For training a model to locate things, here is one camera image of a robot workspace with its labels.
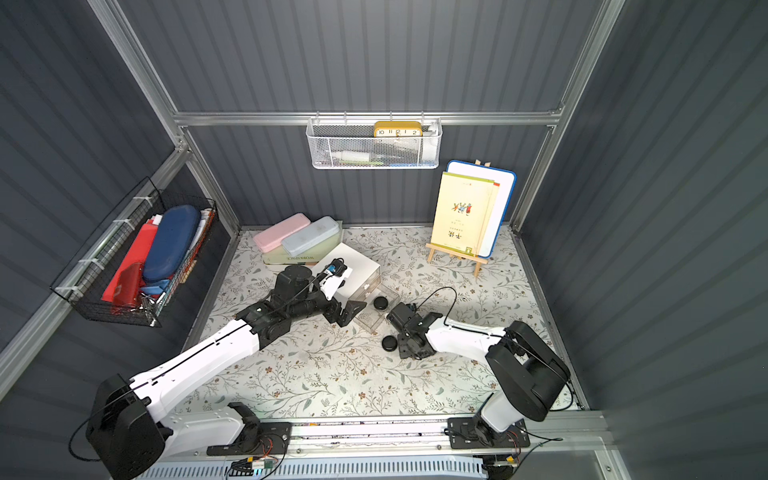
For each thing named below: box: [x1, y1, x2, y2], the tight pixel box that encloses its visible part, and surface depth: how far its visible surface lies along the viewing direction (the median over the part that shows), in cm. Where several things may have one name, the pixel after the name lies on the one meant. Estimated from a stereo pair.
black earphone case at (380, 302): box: [373, 296, 389, 310], surface depth 98 cm
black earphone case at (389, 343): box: [381, 335, 398, 352], surface depth 91 cm
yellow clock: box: [373, 121, 423, 138], surface depth 90 cm
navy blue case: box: [143, 205, 201, 281], surface depth 75 cm
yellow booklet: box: [430, 171, 501, 257], surface depth 96 cm
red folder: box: [102, 218, 158, 311], surface depth 69 cm
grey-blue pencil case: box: [282, 216, 340, 256], surface depth 106 cm
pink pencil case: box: [253, 212, 311, 253], surface depth 108 cm
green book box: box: [262, 220, 344, 265], surface depth 104 cm
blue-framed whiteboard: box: [446, 160, 517, 259], surface depth 93 cm
